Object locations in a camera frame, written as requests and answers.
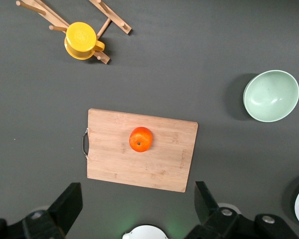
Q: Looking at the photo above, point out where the wooden mug rack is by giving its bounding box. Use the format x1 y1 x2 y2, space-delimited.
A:
15 0 133 65

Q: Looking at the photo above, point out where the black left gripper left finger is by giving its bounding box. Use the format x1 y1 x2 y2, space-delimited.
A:
0 182 83 239

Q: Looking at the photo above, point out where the yellow mug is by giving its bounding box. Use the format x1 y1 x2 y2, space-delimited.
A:
64 21 106 61

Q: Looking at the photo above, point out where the pale green bowl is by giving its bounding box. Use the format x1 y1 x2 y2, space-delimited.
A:
243 69 299 123

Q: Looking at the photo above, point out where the orange fruit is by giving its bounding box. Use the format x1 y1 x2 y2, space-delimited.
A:
129 126 153 153

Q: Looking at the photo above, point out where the wooden cutting board, metal handle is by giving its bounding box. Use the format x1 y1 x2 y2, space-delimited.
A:
82 108 199 193

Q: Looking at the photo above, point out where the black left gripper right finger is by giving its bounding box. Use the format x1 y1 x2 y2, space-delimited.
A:
184 181 299 239

